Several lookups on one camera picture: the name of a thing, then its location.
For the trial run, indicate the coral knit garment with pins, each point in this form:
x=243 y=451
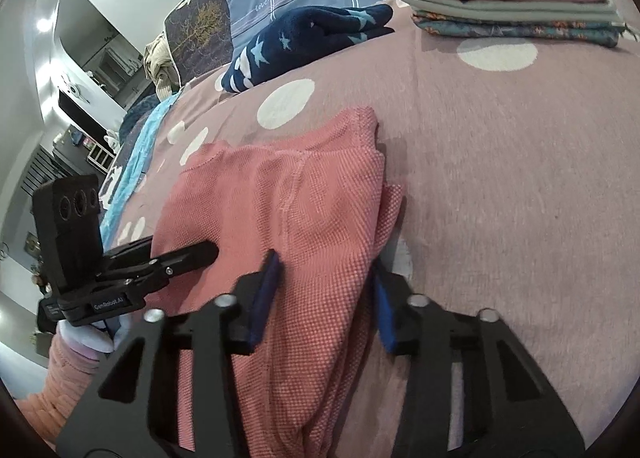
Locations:
x=300 y=198

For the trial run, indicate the arched wall niche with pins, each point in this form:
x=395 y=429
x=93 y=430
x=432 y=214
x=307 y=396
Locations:
x=90 y=38

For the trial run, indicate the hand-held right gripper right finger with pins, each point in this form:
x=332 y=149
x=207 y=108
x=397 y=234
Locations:
x=382 y=308

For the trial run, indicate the grey folded cloth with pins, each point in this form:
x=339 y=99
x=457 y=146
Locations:
x=500 y=11

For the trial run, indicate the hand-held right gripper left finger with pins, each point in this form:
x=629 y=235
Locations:
x=267 y=288

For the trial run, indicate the person's left forearm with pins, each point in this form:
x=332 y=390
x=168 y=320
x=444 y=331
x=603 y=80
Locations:
x=55 y=388

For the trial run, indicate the person's left hand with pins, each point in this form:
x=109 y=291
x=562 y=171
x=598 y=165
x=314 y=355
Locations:
x=90 y=338

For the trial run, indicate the light teal blanket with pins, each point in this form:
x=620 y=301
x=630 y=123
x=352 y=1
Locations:
x=145 y=148

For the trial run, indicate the mauve polka-dot bedsheet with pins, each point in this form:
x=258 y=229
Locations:
x=500 y=163

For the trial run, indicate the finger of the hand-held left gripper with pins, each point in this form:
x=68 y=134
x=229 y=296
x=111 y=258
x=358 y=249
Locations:
x=130 y=247
x=190 y=255

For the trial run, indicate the black television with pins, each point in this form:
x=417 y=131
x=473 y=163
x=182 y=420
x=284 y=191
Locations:
x=85 y=111

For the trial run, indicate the beige cloth pile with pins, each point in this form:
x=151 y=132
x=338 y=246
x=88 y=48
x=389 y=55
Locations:
x=160 y=63

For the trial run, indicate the floral teal folded cloth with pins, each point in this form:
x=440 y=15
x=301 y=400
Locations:
x=525 y=31

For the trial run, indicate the navy star-print cloth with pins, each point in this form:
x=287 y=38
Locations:
x=300 y=33

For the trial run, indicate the dark blue knit blanket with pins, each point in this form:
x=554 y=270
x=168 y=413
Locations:
x=137 y=113

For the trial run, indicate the tree-print pillow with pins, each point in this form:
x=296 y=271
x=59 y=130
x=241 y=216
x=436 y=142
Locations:
x=200 y=23

